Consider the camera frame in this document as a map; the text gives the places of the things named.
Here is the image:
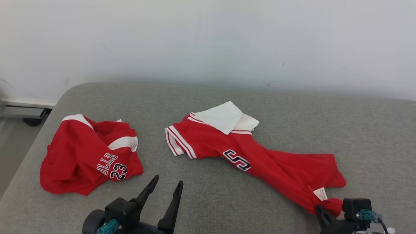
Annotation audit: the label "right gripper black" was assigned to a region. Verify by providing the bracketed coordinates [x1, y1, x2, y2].
[315, 205, 371, 234]

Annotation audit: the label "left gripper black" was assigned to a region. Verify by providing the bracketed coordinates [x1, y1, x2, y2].
[120, 175, 184, 234]

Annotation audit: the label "red and white jersey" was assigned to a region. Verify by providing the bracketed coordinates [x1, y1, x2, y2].
[165, 101, 346, 217]

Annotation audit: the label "red Bulls 23 shorts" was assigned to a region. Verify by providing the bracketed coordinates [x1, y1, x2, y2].
[40, 114, 144, 196]

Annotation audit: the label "grey metal furniture base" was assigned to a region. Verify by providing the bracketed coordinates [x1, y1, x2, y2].
[0, 99, 54, 120]

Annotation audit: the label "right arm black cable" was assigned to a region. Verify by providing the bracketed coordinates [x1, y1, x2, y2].
[376, 217, 391, 234]

